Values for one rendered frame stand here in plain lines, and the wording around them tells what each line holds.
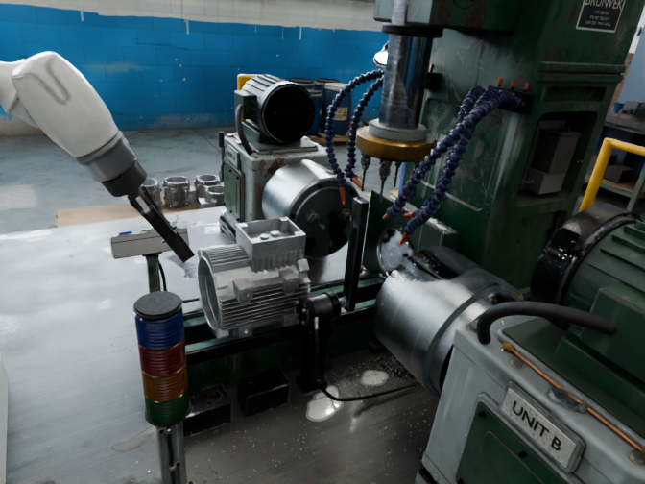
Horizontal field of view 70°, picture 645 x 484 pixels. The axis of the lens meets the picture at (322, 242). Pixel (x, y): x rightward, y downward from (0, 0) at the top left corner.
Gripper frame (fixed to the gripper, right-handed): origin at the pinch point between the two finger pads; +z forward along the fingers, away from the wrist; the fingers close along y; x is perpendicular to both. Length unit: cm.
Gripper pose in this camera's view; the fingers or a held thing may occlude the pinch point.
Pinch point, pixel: (179, 246)
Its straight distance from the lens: 101.5
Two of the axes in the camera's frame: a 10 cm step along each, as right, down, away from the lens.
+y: -4.7, -4.3, 7.7
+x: -8.0, 5.7, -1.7
